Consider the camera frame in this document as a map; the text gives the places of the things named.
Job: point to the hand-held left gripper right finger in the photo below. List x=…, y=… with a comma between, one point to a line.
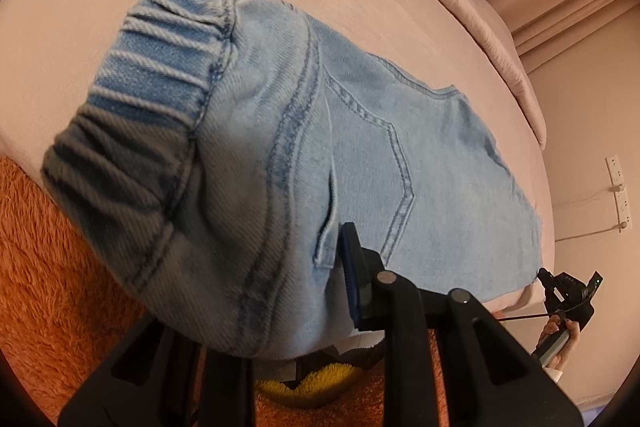
x=352, y=277

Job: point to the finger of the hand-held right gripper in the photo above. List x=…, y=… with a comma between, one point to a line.
x=545, y=279

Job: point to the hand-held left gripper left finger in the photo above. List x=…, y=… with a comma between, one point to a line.
x=220, y=387

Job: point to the light blue denim pants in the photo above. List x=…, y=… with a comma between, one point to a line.
x=280, y=157

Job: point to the person's right hand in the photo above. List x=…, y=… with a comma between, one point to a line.
x=565, y=349

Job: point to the yellow fluffy cloth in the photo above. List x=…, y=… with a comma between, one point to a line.
x=310, y=384

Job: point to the white power strip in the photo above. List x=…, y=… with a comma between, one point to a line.
x=615, y=169
x=623, y=212

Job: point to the orange fluffy blanket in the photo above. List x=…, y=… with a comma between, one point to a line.
x=50, y=282

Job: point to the pink curtain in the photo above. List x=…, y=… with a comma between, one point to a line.
x=575, y=7

